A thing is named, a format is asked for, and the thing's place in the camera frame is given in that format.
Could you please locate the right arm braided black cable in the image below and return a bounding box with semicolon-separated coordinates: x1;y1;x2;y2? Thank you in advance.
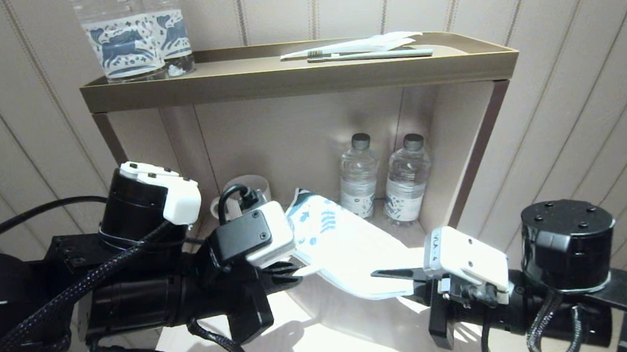
522;289;587;352

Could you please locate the grey-green toothbrush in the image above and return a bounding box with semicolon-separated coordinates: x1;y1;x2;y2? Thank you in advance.
306;41;434;68

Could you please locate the left camera short black cable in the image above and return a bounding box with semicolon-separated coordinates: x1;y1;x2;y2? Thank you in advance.
216;182;264;224

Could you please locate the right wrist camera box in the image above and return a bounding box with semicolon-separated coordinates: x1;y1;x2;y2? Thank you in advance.
420;220;512;311

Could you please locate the brass coloured tray shelf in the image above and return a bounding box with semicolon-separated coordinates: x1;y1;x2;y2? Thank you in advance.
78;23;521;117

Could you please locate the white paper wrapper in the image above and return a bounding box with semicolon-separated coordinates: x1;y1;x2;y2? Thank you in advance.
279;30;424;62

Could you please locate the large bottle horse print label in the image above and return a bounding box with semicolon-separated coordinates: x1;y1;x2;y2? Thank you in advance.
138;0;197;80
71;0;168;87

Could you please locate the white ribbed ceramic mug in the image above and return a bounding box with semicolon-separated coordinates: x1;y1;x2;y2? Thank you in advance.
207;173;273;222

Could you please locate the small clear water bottle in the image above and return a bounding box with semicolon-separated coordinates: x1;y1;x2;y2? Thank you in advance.
334;132;384;220
377;132;438;228

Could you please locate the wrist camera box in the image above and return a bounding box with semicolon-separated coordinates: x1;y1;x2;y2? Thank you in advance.
206;199;298;273
420;220;512;311

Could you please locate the left arm smooth black cable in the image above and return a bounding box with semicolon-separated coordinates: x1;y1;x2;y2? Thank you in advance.
0;194;113;255

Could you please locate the white horse-print zip pouch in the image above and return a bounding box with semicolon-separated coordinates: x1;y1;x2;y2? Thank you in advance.
283;177;444;308

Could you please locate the beige open shelf cabinet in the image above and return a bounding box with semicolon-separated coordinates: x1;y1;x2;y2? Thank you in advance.
92;77;525;285

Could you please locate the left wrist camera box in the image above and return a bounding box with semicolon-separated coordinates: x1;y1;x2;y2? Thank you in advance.
206;199;298;273

